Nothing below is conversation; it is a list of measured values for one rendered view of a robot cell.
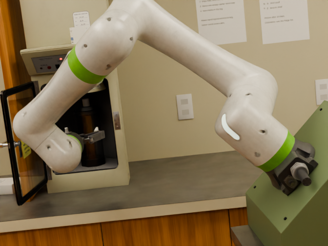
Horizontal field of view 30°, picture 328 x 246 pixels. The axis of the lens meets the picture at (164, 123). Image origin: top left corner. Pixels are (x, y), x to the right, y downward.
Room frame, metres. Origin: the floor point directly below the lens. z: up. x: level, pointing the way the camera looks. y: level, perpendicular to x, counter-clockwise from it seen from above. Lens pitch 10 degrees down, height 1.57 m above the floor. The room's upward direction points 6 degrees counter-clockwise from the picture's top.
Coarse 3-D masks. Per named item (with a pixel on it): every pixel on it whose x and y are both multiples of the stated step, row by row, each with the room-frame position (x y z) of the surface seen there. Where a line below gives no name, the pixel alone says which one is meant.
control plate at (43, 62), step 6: (66, 54) 2.24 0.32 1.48; (36, 60) 2.25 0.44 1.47; (42, 60) 2.25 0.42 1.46; (48, 60) 2.25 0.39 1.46; (54, 60) 2.26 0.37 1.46; (60, 60) 2.26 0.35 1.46; (36, 66) 2.27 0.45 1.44; (42, 66) 2.28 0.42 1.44; (54, 66) 2.28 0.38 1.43; (42, 72) 2.30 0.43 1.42
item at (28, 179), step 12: (0, 96) 2.02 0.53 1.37; (12, 96) 2.10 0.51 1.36; (24, 96) 2.21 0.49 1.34; (12, 108) 2.08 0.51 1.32; (12, 120) 2.07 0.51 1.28; (12, 132) 2.05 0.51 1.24; (24, 144) 2.14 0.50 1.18; (24, 156) 2.12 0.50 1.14; (36, 156) 2.23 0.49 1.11; (12, 168) 2.01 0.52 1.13; (24, 168) 2.11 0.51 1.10; (36, 168) 2.21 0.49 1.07; (24, 180) 2.09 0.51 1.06; (36, 180) 2.20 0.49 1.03; (24, 192) 2.08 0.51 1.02
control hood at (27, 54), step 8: (32, 48) 2.27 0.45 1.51; (40, 48) 2.22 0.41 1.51; (48, 48) 2.22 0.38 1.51; (56, 48) 2.22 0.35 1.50; (64, 48) 2.22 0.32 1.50; (72, 48) 2.22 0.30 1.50; (24, 56) 2.23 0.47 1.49; (32, 56) 2.23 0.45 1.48; (40, 56) 2.24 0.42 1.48; (32, 64) 2.27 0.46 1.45; (32, 72) 2.30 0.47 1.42; (48, 72) 2.30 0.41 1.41
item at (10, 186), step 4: (0, 180) 2.48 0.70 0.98; (4, 180) 2.47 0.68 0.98; (8, 180) 2.47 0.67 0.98; (12, 180) 2.46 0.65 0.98; (0, 184) 2.41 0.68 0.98; (4, 184) 2.40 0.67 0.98; (8, 184) 2.39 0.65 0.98; (12, 184) 2.39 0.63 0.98; (0, 188) 2.39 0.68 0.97; (4, 188) 2.39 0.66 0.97; (8, 188) 2.38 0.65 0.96; (12, 188) 2.38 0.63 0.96; (0, 192) 2.39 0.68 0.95; (4, 192) 2.39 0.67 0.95; (8, 192) 2.38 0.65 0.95; (12, 192) 2.38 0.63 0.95
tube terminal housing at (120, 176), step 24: (24, 0) 2.33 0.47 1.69; (48, 0) 2.33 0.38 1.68; (72, 0) 2.33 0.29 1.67; (96, 0) 2.33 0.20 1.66; (24, 24) 2.33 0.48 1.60; (48, 24) 2.33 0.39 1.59; (72, 24) 2.33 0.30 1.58; (120, 120) 2.33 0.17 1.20; (120, 144) 2.33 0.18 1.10; (120, 168) 2.33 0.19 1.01; (48, 192) 2.33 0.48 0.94
